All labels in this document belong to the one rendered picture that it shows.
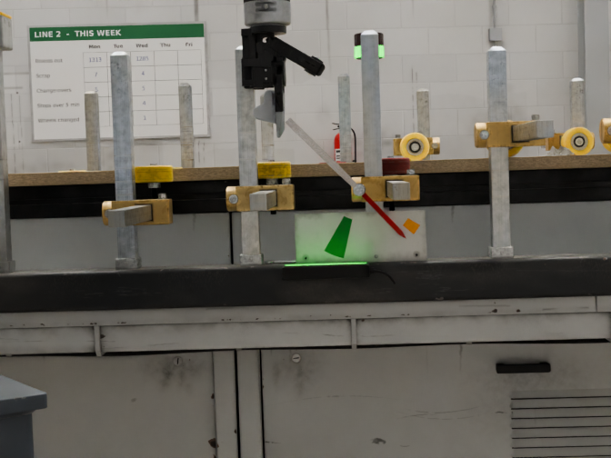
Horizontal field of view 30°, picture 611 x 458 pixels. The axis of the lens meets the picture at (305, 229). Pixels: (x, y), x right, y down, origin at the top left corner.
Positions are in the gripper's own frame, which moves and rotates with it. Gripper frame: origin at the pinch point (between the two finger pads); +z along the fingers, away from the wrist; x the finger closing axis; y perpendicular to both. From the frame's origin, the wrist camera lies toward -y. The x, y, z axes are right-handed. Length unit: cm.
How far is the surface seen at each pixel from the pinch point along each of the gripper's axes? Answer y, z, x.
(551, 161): -56, 8, -23
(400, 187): -21.4, 11.3, 21.8
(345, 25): -16, -109, -725
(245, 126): 7.5, -1.3, -6.4
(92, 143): 62, -2, -115
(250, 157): 6.8, 4.9, -6.4
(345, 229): -11.5, 19.7, -5.6
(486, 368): -42, 53, -32
